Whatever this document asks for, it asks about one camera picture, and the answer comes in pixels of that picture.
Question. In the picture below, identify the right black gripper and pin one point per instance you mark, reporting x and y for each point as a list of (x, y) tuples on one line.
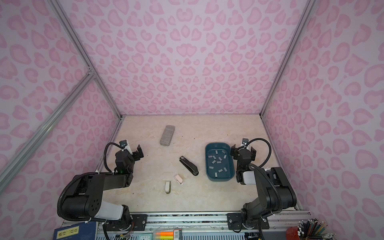
[(243, 151)]

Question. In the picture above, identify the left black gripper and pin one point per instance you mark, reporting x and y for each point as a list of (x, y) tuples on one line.
[(134, 154)]

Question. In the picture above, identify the black stapler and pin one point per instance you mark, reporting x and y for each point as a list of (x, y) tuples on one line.
[(193, 169)]

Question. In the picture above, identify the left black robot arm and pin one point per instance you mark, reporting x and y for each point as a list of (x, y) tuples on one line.
[(82, 198)]

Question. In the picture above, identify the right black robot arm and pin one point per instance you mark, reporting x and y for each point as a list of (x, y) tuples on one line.
[(274, 191)]

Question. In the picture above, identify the teal plastic tray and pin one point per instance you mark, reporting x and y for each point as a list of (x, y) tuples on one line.
[(219, 162)]

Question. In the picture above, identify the grey stone block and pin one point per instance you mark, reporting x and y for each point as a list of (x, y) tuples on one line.
[(167, 135)]

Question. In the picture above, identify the orange highlighter box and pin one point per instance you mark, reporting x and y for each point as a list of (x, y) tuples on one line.
[(175, 234)]

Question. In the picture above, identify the blue book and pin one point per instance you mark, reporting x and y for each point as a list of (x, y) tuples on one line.
[(81, 231)]

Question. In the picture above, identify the red container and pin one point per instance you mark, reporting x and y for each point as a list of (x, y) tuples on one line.
[(292, 233)]

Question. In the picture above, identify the pencil holder with pencils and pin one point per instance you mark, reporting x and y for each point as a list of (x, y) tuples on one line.
[(313, 229)]

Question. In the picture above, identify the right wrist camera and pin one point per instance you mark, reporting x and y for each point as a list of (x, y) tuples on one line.
[(245, 142)]

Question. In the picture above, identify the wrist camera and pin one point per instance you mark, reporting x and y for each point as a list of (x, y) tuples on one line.
[(245, 142), (125, 146)]

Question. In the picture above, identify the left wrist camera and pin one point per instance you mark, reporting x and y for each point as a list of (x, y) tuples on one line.
[(125, 146)]

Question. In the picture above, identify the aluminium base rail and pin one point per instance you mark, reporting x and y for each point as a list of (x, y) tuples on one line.
[(214, 225)]

